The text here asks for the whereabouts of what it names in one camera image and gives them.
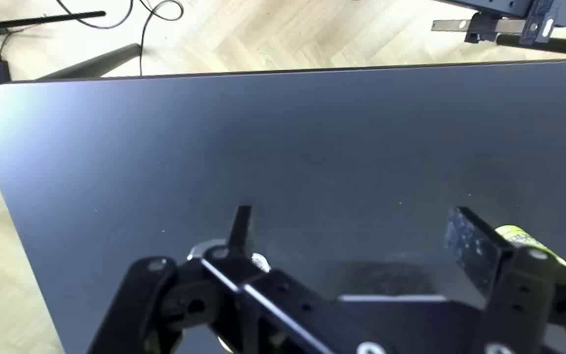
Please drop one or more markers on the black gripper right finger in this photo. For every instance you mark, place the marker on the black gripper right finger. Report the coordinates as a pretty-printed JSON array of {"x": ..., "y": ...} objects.
[{"x": 526, "y": 296}]

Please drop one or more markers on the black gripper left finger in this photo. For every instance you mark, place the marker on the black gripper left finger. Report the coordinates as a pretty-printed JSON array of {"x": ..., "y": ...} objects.
[{"x": 166, "y": 302}]

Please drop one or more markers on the green yellow glue stick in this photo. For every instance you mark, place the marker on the green yellow glue stick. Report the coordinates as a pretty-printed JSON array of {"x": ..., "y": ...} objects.
[{"x": 516, "y": 235}]

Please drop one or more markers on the black tripod leg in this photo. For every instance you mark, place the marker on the black tripod leg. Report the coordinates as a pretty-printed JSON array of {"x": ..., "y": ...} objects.
[
  {"x": 93, "y": 64},
  {"x": 34, "y": 21}
]

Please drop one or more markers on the black stand bar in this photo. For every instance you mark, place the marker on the black stand bar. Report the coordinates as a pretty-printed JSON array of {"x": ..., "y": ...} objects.
[{"x": 551, "y": 45}]

